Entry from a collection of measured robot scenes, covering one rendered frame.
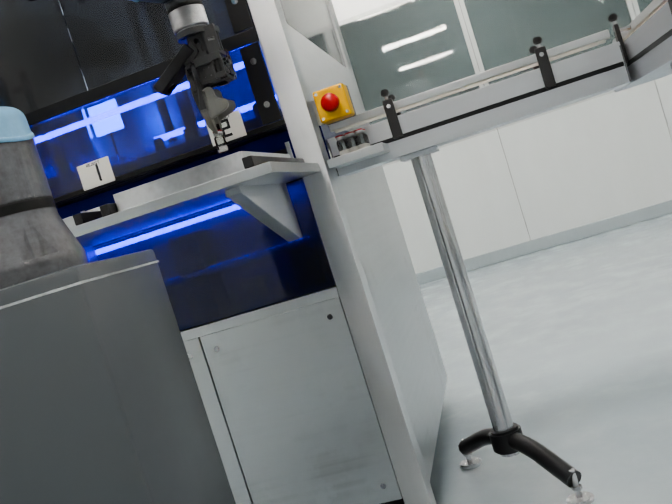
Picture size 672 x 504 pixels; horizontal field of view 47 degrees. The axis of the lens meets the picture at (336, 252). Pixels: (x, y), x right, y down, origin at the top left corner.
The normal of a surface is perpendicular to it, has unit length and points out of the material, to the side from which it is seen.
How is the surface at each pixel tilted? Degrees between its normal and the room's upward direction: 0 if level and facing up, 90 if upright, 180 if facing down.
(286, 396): 90
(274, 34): 90
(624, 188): 90
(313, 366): 90
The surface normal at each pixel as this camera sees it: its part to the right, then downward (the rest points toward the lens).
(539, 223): -0.18, 0.11
